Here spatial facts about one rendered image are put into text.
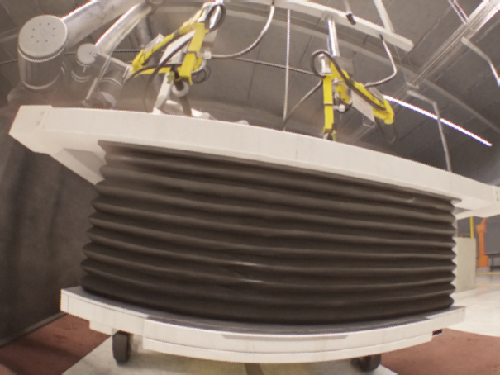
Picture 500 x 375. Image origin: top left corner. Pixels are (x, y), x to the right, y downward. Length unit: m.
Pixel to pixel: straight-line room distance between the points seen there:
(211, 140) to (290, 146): 0.17
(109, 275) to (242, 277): 0.28
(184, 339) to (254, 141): 0.41
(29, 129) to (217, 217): 0.54
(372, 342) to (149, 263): 0.50
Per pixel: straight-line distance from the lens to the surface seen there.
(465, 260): 5.34
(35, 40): 1.00
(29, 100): 1.19
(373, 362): 1.33
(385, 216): 0.67
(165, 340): 0.48
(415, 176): 0.70
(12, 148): 1.07
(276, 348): 0.49
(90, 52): 1.14
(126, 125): 0.57
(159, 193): 0.52
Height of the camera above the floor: 0.57
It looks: 16 degrees up
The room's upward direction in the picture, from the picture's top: 7 degrees clockwise
